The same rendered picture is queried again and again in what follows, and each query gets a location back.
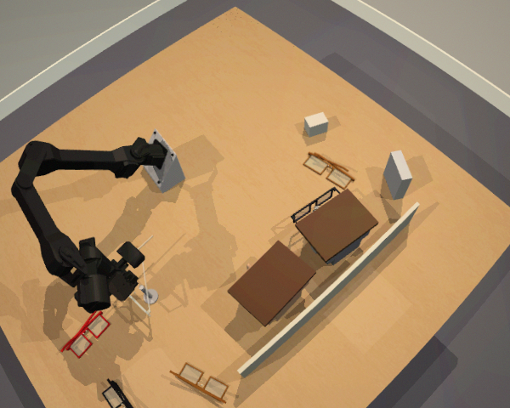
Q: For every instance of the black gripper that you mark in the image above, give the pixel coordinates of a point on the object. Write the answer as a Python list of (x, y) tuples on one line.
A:
[(130, 255)]

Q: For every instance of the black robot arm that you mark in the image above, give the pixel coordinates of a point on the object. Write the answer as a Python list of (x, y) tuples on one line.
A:
[(58, 251)]

